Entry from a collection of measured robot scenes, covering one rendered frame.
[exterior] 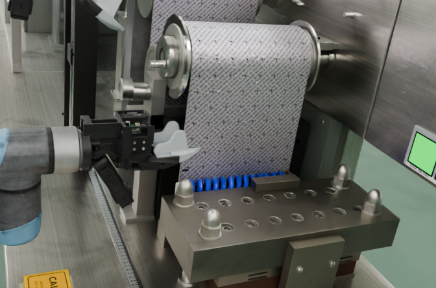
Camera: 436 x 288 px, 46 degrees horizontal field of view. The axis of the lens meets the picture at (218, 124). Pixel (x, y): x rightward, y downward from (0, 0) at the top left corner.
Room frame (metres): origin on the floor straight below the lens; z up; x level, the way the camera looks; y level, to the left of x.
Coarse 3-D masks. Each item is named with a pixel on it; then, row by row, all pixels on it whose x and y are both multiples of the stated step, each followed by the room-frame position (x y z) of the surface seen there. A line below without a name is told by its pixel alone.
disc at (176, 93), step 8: (176, 16) 0.87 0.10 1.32; (168, 24) 0.90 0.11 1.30; (176, 24) 0.87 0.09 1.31; (184, 24) 0.84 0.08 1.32; (184, 32) 0.83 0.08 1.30; (184, 40) 0.83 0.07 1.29; (184, 48) 0.82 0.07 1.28; (184, 56) 0.82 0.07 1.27; (184, 64) 0.81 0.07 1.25; (184, 72) 0.81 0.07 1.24; (184, 80) 0.81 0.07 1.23; (168, 88) 0.88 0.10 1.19; (176, 88) 0.84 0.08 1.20; (184, 88) 0.81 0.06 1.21; (176, 96) 0.83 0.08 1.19
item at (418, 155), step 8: (416, 136) 0.76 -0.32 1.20; (416, 144) 0.76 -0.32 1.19; (424, 144) 0.75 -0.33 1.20; (432, 144) 0.73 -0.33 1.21; (416, 152) 0.76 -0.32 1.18; (424, 152) 0.74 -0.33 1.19; (432, 152) 0.73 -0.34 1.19; (416, 160) 0.75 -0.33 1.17; (424, 160) 0.74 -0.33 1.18; (432, 160) 0.73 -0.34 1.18; (424, 168) 0.73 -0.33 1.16; (432, 168) 0.72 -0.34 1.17
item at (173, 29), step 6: (174, 24) 0.87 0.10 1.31; (168, 30) 0.89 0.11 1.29; (174, 30) 0.87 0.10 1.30; (180, 36) 0.84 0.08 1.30; (180, 42) 0.83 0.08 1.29; (180, 48) 0.83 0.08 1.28; (312, 48) 0.94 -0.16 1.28; (180, 54) 0.83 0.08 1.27; (312, 54) 0.93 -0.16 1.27; (180, 60) 0.83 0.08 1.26; (312, 60) 0.93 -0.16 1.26; (180, 66) 0.82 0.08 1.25; (180, 72) 0.82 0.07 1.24; (168, 78) 0.87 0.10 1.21; (174, 78) 0.85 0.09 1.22; (180, 78) 0.82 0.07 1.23; (168, 84) 0.87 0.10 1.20; (174, 84) 0.84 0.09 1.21
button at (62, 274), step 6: (60, 270) 0.66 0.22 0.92; (66, 270) 0.66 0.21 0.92; (24, 276) 0.64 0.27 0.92; (30, 276) 0.64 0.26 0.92; (36, 276) 0.64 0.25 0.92; (42, 276) 0.64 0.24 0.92; (48, 276) 0.64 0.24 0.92; (54, 276) 0.65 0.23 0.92; (60, 276) 0.65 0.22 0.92; (66, 276) 0.65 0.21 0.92; (24, 282) 0.63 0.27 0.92; (30, 282) 0.63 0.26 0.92; (36, 282) 0.63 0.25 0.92; (42, 282) 0.63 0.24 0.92; (48, 282) 0.63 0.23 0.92; (54, 282) 0.63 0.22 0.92; (60, 282) 0.64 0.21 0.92; (66, 282) 0.64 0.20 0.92
